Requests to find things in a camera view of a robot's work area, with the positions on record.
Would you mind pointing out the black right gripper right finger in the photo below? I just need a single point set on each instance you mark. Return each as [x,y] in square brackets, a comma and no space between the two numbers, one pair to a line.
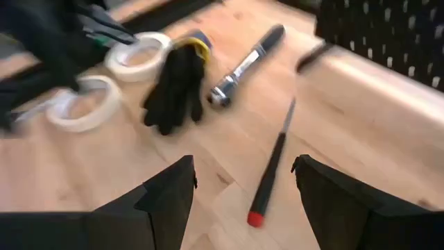
[364,225]

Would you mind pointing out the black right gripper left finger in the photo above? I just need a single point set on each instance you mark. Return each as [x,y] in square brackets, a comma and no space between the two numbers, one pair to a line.
[104,232]

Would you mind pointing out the thin black screwdriver red cap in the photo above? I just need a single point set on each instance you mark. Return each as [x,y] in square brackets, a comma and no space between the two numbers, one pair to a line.
[270,173]

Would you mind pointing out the black work glove yellow cuff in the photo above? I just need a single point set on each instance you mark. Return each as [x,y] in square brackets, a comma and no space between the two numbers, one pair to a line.
[177,87]

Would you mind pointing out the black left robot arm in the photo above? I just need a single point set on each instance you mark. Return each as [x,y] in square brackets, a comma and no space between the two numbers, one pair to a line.
[41,34]

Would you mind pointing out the white masking tape roll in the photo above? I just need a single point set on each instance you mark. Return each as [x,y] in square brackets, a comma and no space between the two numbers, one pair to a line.
[69,123]
[114,64]

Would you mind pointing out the thin black metal bar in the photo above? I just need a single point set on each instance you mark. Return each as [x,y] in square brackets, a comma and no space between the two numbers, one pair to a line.
[314,57]

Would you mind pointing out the black perforated pegboard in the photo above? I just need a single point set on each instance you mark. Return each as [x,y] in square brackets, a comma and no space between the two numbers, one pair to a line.
[381,34]

